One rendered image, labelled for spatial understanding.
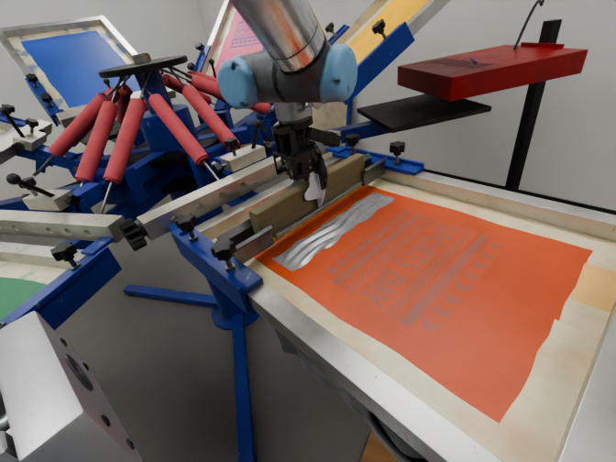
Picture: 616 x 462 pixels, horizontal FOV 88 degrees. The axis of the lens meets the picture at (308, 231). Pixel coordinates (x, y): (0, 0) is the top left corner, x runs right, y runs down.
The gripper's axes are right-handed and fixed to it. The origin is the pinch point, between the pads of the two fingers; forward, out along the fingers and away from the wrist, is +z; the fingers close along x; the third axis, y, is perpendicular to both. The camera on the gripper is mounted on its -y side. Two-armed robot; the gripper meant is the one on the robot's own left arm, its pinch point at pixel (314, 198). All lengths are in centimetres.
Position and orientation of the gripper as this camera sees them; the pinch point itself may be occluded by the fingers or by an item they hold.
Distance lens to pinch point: 78.6
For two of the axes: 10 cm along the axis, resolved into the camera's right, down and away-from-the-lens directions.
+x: 6.8, 3.3, -6.5
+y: -7.2, 4.7, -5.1
